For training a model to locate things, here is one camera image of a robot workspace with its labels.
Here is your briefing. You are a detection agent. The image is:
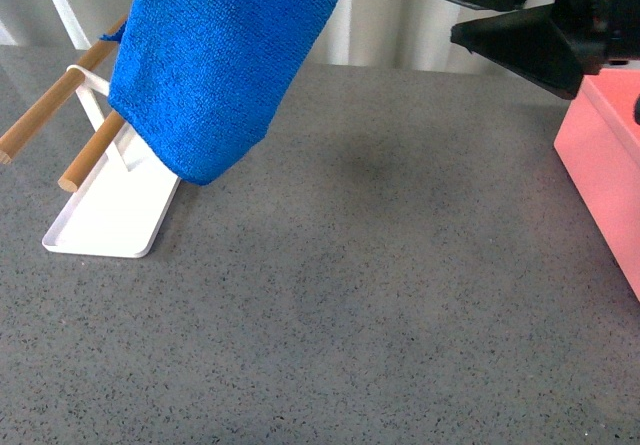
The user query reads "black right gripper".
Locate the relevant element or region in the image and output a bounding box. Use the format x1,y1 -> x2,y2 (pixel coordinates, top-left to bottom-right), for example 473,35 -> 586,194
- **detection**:
447,0 -> 639,100

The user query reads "blue microfiber cloth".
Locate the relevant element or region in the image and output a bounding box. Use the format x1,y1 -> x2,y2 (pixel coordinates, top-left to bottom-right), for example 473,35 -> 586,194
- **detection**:
108,0 -> 338,185

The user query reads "white pleated curtain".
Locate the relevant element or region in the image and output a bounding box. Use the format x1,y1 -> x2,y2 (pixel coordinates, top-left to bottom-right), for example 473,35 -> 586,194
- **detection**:
0,0 -> 561,77

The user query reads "pink plastic bin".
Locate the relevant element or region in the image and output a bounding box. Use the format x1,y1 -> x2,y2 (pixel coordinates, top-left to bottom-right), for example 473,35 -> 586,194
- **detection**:
554,68 -> 639,293

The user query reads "white towel rack stand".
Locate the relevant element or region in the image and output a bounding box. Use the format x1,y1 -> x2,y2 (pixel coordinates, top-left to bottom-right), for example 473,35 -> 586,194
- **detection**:
41,63 -> 182,259

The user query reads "right wooden rack dowel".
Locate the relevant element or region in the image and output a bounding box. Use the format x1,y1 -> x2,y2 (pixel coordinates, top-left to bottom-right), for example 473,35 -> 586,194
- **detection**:
58,110 -> 125,193

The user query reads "wooden rack dowel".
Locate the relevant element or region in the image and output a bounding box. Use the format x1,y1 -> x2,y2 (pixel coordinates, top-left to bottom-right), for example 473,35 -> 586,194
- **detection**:
58,110 -> 125,193
1,39 -> 116,165

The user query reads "left wooden rack dowel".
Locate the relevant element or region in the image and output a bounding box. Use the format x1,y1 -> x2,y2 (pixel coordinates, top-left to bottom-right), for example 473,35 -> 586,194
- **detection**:
1,39 -> 116,165

